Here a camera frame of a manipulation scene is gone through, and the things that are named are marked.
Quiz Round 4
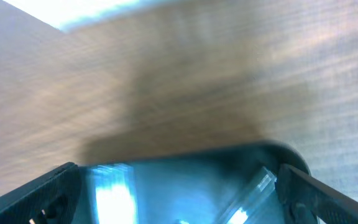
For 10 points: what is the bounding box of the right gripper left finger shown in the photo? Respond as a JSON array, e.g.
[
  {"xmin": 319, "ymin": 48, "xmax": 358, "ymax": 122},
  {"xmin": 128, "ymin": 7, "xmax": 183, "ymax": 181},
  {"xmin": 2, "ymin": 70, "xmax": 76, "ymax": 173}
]
[{"xmin": 0, "ymin": 161, "xmax": 82, "ymax": 224}]

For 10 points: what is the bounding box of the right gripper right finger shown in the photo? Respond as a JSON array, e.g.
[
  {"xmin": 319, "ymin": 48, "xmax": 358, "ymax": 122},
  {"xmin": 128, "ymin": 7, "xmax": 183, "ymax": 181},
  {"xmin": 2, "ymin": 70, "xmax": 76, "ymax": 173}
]
[{"xmin": 274, "ymin": 164, "xmax": 358, "ymax": 224}]

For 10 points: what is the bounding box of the black tray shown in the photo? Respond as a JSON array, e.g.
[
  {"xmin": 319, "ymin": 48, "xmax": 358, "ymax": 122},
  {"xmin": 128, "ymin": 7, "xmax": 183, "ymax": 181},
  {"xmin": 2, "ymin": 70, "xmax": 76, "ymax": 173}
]
[{"xmin": 79, "ymin": 141, "xmax": 312, "ymax": 224}]

